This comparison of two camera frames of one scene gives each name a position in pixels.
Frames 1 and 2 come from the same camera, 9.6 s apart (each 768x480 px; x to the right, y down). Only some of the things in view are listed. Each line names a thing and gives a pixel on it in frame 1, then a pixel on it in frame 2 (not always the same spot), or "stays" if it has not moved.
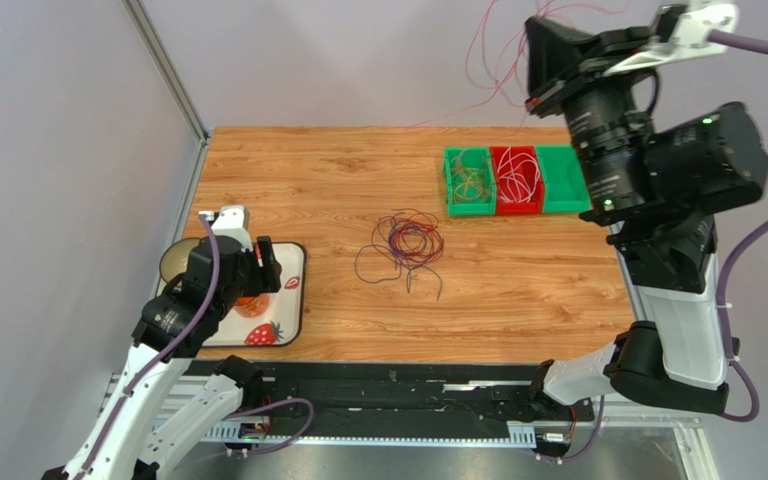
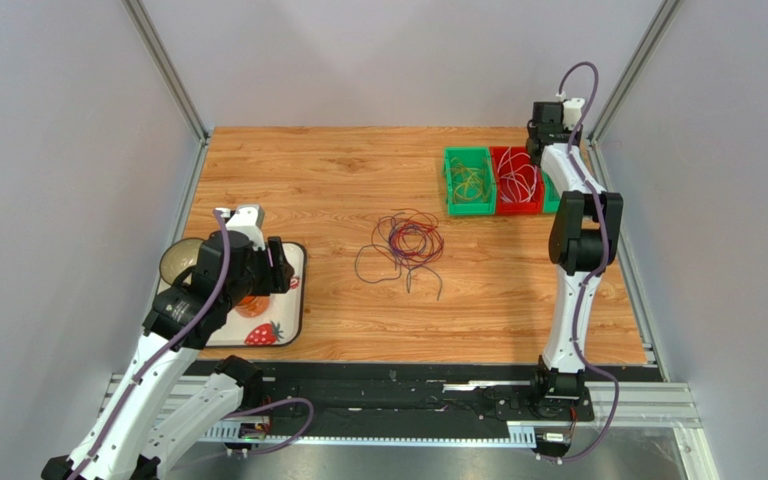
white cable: [518, 176] stays
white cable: [518, 176] stays
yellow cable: [471, 182] stays
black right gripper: [572, 86] → [537, 129]
